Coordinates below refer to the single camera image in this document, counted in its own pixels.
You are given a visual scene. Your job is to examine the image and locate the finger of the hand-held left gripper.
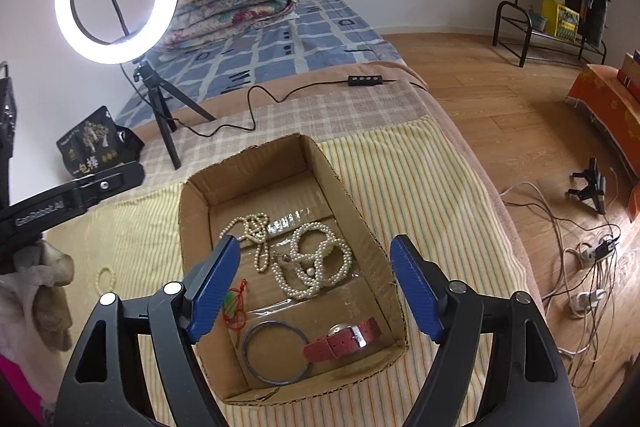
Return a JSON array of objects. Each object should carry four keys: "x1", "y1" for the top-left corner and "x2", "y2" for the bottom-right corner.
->
[
  {"x1": 65, "y1": 161, "x2": 146, "y2": 214},
  {"x1": 0, "y1": 62, "x2": 17, "y2": 210}
]

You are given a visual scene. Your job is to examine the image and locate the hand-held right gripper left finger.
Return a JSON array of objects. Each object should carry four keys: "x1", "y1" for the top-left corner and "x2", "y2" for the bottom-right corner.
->
[{"x1": 57, "y1": 234, "x2": 242, "y2": 427}]

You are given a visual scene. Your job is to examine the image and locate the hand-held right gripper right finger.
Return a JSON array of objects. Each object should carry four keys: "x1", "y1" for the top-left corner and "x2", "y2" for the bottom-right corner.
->
[{"x1": 390, "y1": 234, "x2": 571, "y2": 427}]

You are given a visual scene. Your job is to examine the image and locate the red string green pendant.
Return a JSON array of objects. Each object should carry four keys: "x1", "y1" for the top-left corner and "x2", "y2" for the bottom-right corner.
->
[{"x1": 222, "y1": 279, "x2": 250, "y2": 333}]

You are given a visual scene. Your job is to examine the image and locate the dark thin bangle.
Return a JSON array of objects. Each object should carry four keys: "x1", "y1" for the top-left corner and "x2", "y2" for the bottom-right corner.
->
[{"x1": 241, "y1": 320, "x2": 308, "y2": 385}]

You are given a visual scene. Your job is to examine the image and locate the thin pearl necklace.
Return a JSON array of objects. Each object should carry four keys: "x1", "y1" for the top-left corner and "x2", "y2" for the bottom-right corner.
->
[{"x1": 219, "y1": 212, "x2": 272, "y2": 273}]

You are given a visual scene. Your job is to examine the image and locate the thick long pearl necklace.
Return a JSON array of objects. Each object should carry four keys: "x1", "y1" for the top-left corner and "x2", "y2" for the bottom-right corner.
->
[{"x1": 271, "y1": 222, "x2": 355, "y2": 301}]

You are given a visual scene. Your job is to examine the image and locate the pearl bracelet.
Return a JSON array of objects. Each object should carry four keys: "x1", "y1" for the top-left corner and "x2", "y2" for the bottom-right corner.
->
[{"x1": 95, "y1": 264, "x2": 118, "y2": 294}]

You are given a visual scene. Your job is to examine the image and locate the red strap wristwatch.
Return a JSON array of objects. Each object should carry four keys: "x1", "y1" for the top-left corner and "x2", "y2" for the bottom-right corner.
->
[{"x1": 303, "y1": 317, "x2": 383, "y2": 364}]

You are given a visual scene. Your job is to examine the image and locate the cardboard box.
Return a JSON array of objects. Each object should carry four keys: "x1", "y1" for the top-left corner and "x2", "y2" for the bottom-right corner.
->
[{"x1": 178, "y1": 133, "x2": 410, "y2": 406}]

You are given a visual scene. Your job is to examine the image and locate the person's left forearm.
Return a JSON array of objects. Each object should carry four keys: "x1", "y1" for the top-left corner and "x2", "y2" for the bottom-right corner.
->
[{"x1": 0, "y1": 274, "x2": 47, "y2": 427}]

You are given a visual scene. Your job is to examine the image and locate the person's left hand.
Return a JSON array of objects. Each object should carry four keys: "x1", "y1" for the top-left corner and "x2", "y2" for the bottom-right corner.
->
[{"x1": 12, "y1": 239, "x2": 76, "y2": 353}]

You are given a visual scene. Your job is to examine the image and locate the black snack bag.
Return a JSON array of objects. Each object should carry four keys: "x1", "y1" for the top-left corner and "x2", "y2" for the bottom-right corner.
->
[{"x1": 55, "y1": 105, "x2": 146, "y2": 180}]

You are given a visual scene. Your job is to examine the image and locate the yellow striped cloth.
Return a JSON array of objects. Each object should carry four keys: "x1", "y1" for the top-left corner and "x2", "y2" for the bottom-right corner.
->
[{"x1": 0, "y1": 114, "x2": 507, "y2": 427}]

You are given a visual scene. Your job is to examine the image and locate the tan blanket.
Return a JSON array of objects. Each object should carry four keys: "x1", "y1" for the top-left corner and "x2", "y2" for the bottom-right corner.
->
[{"x1": 132, "y1": 56, "x2": 549, "y2": 324}]

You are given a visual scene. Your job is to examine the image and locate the white plug adapter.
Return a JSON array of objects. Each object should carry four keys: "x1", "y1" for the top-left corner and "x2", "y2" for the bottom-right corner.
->
[{"x1": 571, "y1": 289, "x2": 607, "y2": 319}]

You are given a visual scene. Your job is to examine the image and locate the white power strip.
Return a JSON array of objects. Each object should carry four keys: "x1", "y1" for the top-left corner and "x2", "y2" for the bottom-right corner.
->
[{"x1": 579, "y1": 236, "x2": 621, "y2": 264}]

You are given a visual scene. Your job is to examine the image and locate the beige plaid blanket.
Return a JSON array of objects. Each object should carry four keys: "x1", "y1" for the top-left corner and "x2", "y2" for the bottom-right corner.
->
[{"x1": 75, "y1": 79, "x2": 447, "y2": 208}]

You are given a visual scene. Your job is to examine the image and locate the small black floor tripod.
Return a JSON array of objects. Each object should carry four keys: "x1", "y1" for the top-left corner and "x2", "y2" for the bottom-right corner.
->
[{"x1": 566, "y1": 156, "x2": 609, "y2": 216}]

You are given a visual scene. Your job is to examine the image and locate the folded floral quilt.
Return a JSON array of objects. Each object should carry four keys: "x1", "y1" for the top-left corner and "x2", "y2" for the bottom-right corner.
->
[{"x1": 159, "y1": 0, "x2": 301, "y2": 53}]

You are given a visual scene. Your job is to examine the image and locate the blue patterned bed sheet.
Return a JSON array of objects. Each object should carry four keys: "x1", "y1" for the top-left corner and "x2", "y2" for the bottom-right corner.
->
[{"x1": 117, "y1": 0, "x2": 404, "y2": 128}]

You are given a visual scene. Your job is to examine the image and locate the stacked cardboard boxes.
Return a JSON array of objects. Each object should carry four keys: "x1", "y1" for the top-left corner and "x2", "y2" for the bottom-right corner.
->
[{"x1": 616, "y1": 50, "x2": 640, "y2": 106}]

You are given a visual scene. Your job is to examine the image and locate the yellow box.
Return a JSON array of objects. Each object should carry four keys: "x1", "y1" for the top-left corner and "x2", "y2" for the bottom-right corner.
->
[{"x1": 542, "y1": 0, "x2": 581, "y2": 42}]

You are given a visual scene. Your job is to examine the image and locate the black power cable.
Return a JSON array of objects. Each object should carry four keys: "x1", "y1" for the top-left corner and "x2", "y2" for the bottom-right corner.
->
[{"x1": 172, "y1": 74, "x2": 427, "y2": 140}]

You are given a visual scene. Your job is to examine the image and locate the tangle of floor cables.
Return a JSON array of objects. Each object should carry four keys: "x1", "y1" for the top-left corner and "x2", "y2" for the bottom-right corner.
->
[{"x1": 500, "y1": 167, "x2": 640, "y2": 389}]

